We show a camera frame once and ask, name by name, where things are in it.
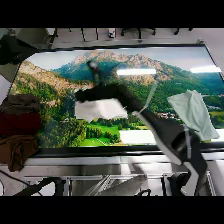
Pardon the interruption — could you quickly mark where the white T-shirt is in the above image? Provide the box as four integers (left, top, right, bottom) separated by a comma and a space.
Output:
74, 97, 129, 123

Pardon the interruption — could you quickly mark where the pale green garment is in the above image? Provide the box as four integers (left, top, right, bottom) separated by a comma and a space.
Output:
166, 89, 221, 142

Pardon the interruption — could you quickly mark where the dark red garment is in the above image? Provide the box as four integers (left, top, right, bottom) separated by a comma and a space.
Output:
0, 112, 43, 137

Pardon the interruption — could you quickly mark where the dark brown garment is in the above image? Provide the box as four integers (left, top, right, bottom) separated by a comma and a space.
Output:
0, 93, 42, 115

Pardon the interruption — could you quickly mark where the tan brown garment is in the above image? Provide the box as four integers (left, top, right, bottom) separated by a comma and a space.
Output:
0, 134, 40, 173

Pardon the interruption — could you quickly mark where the silver frame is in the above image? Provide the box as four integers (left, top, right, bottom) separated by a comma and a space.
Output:
0, 155, 224, 197

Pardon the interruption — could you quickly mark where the black garment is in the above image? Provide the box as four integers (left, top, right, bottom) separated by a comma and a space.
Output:
0, 34, 40, 66

